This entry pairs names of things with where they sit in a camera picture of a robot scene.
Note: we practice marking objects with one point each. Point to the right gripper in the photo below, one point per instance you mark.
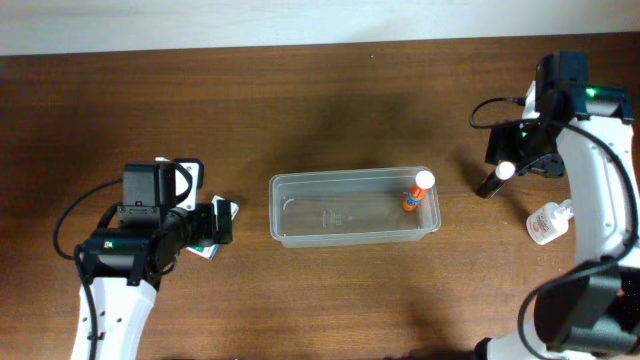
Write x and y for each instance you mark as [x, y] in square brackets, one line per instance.
[500, 146]

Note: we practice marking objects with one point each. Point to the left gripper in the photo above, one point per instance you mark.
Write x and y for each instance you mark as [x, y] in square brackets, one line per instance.
[205, 216]

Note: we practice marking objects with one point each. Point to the black bottle white cap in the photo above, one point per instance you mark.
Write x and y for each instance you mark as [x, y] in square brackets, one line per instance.
[496, 179]

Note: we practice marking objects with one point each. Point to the white green medicine box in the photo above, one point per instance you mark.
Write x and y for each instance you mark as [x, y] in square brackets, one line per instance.
[212, 227]

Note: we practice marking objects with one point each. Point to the orange bottle white cap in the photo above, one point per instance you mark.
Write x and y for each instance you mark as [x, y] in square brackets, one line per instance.
[424, 181]

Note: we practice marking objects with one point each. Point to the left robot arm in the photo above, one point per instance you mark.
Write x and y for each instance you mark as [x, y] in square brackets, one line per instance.
[135, 244]

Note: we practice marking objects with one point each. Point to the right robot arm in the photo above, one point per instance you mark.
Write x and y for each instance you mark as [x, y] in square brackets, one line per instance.
[584, 132]

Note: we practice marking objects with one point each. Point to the clear plastic container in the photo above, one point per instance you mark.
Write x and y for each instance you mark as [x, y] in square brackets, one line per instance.
[349, 207]

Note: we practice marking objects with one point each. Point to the clear sanitizer bottle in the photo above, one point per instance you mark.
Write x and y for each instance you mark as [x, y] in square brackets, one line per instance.
[550, 221]

